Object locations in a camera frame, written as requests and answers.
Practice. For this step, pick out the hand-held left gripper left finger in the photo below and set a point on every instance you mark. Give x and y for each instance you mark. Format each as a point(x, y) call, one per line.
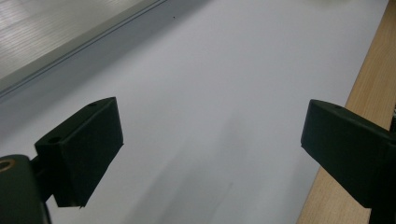
point(84, 155)

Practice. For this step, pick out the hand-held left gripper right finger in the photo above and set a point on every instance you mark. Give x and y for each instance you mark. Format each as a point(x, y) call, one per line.
point(348, 149)

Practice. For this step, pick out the white table mat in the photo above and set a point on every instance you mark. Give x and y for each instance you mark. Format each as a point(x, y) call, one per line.
point(218, 93)

